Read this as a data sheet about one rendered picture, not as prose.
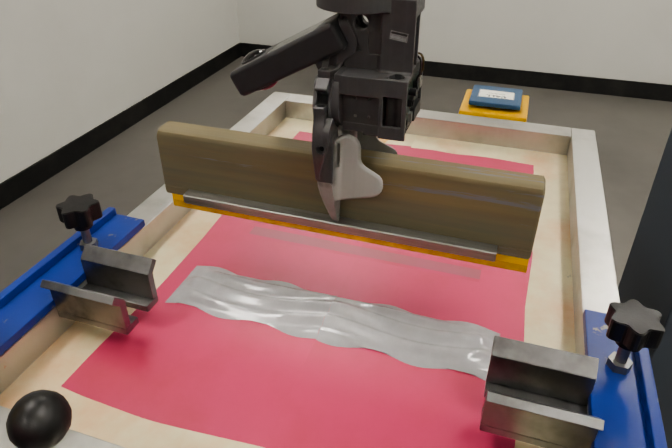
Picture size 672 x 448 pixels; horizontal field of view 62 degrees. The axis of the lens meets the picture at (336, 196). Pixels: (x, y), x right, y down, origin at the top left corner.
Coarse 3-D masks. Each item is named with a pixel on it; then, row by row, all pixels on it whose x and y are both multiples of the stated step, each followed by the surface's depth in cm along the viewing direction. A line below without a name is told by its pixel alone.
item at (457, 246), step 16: (192, 192) 59; (224, 208) 58; (240, 208) 57; (256, 208) 57; (272, 208) 57; (288, 208) 57; (304, 224) 56; (320, 224) 55; (336, 224) 54; (352, 224) 54; (368, 224) 54; (384, 240) 54; (400, 240) 53; (416, 240) 52; (432, 240) 52; (448, 240) 52; (464, 240) 52; (480, 256) 51
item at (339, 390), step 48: (384, 288) 65; (432, 288) 65; (480, 288) 65; (336, 384) 53; (384, 384) 53; (432, 384) 53; (480, 384) 53; (288, 432) 49; (336, 432) 49; (384, 432) 49; (432, 432) 49; (480, 432) 49
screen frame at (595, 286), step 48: (288, 96) 108; (528, 144) 95; (576, 144) 90; (576, 192) 77; (144, 240) 70; (576, 240) 68; (576, 288) 63; (48, 336) 57; (576, 336) 58; (0, 384) 52; (0, 432) 45
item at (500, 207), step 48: (192, 144) 57; (240, 144) 55; (288, 144) 55; (240, 192) 58; (288, 192) 56; (384, 192) 52; (432, 192) 51; (480, 192) 49; (528, 192) 48; (480, 240) 52; (528, 240) 50
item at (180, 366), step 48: (240, 240) 73; (336, 288) 65; (144, 336) 58; (192, 336) 58; (240, 336) 58; (288, 336) 58; (96, 384) 53; (144, 384) 53; (192, 384) 53; (240, 384) 53; (288, 384) 53; (240, 432) 49
